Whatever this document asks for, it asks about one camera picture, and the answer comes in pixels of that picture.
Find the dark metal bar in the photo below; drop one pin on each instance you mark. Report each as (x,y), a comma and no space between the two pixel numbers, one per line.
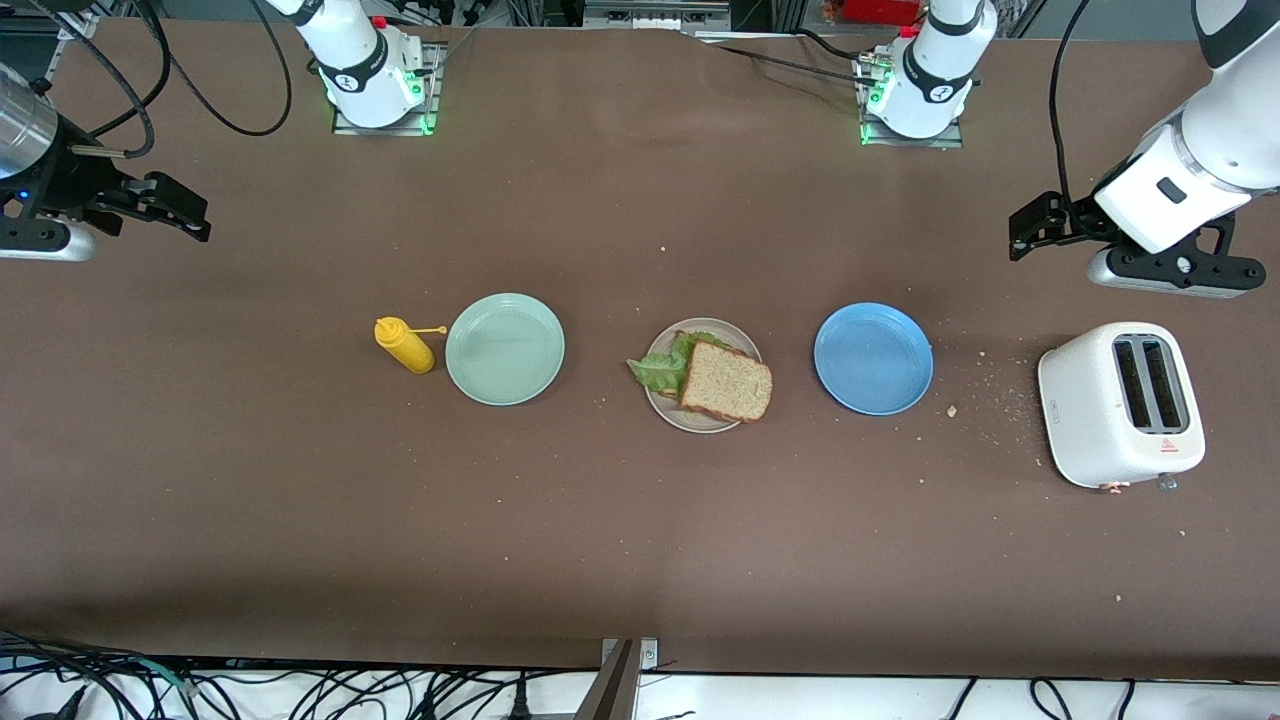
(610,695)

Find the beige plate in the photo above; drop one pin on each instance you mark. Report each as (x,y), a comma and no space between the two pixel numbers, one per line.
(690,420)

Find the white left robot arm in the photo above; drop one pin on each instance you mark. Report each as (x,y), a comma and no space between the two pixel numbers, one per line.
(935,80)

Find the small metal table bracket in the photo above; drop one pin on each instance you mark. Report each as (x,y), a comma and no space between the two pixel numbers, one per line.
(648,655)

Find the white toaster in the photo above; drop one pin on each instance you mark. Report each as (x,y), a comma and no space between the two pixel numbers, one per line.
(1085,410)

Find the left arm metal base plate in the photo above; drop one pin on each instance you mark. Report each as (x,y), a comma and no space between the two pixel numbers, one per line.
(950,142)

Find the red box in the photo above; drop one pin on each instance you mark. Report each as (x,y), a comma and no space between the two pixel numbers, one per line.
(880,10)

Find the blue plate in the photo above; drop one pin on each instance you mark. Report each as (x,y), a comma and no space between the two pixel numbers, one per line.
(873,358)

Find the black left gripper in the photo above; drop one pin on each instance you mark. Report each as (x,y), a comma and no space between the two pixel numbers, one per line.
(1078,218)

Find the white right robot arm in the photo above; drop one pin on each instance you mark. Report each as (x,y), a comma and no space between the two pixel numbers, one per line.
(360,70)

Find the green lettuce leaf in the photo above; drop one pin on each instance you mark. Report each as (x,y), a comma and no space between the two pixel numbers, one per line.
(660,372)

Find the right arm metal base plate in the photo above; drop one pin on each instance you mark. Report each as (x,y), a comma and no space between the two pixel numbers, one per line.
(385,128)

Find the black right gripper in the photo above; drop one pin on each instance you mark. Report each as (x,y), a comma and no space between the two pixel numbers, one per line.
(62,180)

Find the brown bread slice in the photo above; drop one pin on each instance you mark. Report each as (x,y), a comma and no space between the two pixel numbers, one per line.
(728,385)

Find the aluminium frame post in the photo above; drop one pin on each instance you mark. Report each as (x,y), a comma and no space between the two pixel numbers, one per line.
(80,22)

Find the pale green plate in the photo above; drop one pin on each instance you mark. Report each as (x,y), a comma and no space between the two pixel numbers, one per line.
(505,350)

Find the yellow mustard squeeze bottle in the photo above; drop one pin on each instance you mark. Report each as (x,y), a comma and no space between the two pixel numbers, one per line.
(405,347)

